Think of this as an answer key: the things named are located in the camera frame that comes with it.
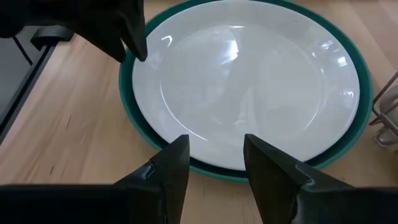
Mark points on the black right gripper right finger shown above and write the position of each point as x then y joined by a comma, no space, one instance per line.
273,177

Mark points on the teal round plate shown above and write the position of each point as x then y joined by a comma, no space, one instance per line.
124,87

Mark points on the white round plate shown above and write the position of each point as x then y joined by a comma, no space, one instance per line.
233,93

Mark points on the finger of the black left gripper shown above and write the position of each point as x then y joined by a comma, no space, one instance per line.
135,28
109,43

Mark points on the black table frame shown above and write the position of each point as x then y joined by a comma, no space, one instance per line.
25,93

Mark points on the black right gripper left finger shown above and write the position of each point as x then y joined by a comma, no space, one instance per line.
168,174

